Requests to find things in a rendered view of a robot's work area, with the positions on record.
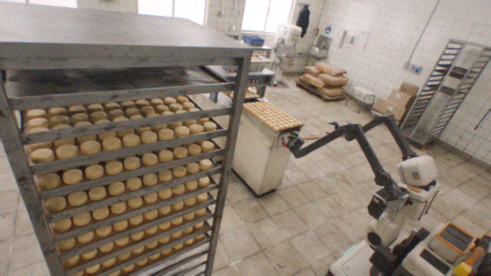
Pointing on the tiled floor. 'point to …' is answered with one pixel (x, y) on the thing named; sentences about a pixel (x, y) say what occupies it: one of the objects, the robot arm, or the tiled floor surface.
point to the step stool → (363, 97)
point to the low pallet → (320, 93)
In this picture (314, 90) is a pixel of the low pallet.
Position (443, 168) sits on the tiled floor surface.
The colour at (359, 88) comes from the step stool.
